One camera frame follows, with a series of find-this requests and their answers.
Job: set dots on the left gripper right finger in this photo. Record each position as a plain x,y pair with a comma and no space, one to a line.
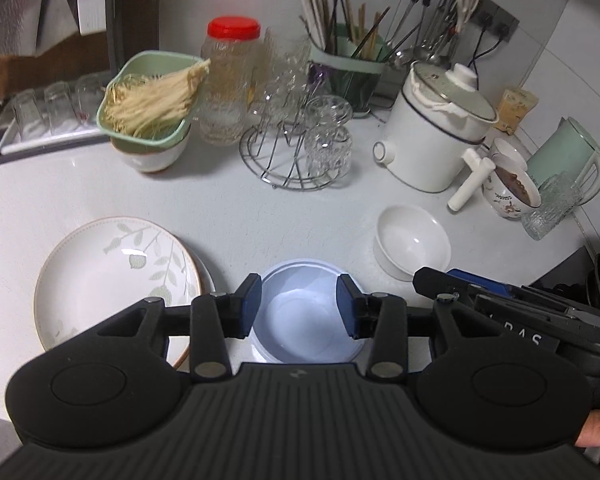
388,321

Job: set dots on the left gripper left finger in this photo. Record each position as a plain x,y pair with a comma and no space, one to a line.
132,343

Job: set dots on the translucent blue plastic bowl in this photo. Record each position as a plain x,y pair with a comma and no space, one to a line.
298,321

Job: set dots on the white plastic bowl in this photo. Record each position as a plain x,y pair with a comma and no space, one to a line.
408,238

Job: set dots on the textured glass cup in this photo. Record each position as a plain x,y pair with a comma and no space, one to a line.
559,196

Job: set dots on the patterned ceramic cup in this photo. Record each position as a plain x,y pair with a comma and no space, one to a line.
509,190

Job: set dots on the green electric kettle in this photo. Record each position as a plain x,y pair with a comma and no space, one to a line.
572,150

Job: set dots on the white ceramic bowl brown base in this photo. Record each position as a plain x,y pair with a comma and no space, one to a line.
149,160

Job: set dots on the inverted crystal glass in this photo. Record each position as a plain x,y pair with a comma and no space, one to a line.
327,142

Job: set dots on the white electric cooking pot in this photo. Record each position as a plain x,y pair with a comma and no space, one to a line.
434,129

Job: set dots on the dried noodles bundle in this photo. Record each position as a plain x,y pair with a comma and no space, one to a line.
148,108

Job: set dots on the green colander basket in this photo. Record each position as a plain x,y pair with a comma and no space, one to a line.
154,63

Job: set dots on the green utensil holder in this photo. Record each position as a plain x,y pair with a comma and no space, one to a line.
347,53

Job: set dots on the drinking glass right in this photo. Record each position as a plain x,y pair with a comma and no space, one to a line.
90,91

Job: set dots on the drinking glass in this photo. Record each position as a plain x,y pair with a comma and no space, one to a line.
28,116
90,91
60,110

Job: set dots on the white tray under glasses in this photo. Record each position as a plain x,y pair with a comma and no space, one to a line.
40,138

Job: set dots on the drinking glass middle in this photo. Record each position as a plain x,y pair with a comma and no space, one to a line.
60,110

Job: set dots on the red lid glass jar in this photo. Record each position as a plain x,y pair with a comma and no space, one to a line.
230,46

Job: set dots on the drinking glass left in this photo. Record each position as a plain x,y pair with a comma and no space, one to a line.
28,116

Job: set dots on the black metal shelf rack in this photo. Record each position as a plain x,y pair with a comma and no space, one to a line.
45,41

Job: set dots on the wire glass rack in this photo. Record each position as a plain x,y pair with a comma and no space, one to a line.
272,147

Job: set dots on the wall power socket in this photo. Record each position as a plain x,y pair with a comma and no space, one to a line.
495,20

